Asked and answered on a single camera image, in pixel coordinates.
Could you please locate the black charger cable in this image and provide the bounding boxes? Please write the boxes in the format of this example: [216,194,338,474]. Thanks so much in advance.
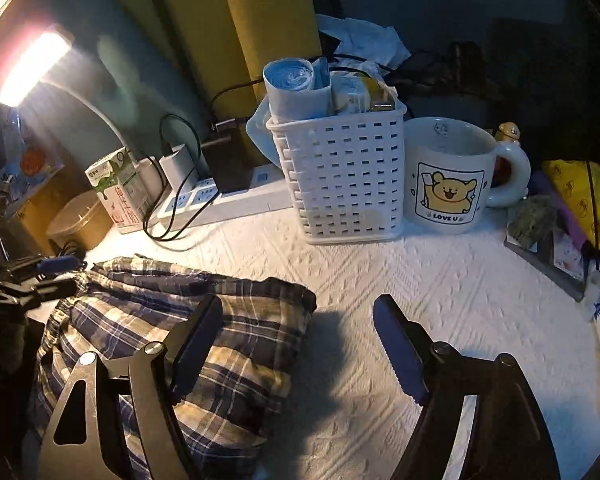
[142,113,222,242]

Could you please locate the yellow curtain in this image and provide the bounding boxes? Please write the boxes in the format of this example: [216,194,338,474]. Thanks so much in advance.
[90,0,322,122]

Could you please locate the black cable bundle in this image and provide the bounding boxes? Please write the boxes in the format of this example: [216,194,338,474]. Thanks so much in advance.
[59,241,87,262]

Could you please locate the white desk lamp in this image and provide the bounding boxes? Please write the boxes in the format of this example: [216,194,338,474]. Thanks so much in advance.
[0,29,132,157]

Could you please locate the brown cardboard box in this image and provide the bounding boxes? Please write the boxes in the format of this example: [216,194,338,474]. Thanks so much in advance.
[14,179,82,257]

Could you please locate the crumpled white paper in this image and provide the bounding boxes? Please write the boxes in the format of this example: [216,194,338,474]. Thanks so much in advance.
[314,13,411,76]

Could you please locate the plaid pants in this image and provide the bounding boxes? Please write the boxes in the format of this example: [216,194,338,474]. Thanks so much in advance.
[30,255,317,480]

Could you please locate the grey framed picture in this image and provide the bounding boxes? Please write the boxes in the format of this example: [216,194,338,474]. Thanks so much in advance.
[504,230,589,302]

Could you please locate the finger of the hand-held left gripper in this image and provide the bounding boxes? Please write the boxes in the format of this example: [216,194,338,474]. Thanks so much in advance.
[0,277,80,312]
[0,255,87,281]

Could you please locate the printed snack bag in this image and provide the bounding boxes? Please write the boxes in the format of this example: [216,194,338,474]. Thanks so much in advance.
[0,127,64,212]

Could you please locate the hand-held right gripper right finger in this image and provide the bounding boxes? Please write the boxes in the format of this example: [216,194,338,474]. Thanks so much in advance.
[372,293,562,480]

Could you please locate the blue rolled bags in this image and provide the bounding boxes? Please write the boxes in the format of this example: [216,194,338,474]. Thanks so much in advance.
[262,57,334,124]

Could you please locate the dark jar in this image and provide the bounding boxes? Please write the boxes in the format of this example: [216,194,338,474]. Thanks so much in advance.
[447,40,484,87]

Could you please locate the yellow printed packet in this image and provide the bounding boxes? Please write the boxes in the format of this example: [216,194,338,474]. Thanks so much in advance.
[542,159,600,266]

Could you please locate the white plastic basket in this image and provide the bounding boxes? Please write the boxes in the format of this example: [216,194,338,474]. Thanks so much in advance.
[264,97,408,245]

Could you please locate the white phone charger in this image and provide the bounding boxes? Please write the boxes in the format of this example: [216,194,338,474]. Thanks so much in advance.
[158,143,201,194]

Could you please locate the small yellow figurine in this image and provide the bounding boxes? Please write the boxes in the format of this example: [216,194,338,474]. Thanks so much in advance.
[494,121,524,187]

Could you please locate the round brown lidded box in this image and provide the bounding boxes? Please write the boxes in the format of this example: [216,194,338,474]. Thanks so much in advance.
[46,189,114,251]

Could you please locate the grey plush toy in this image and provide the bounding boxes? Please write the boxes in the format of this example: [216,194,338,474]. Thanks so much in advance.
[507,194,559,249]

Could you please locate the white bear mug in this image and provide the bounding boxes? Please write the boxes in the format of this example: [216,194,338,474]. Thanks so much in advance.
[403,116,531,235]

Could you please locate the black power adapter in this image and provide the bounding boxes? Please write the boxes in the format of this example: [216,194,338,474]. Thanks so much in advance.
[199,118,255,195]

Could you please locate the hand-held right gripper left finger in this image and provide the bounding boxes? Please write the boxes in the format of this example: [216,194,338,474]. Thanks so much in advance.
[37,294,225,480]

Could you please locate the white textured tablecloth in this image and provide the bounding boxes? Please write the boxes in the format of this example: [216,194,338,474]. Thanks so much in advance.
[25,200,600,480]

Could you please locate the white power strip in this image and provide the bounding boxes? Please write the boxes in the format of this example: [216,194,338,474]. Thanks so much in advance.
[157,162,296,229]

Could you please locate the yellow packets in basket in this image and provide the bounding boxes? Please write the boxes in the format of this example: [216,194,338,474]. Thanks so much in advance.
[329,72,399,114]

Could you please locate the green white milk carton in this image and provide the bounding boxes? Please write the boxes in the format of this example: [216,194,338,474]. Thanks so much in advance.
[83,147,154,235]

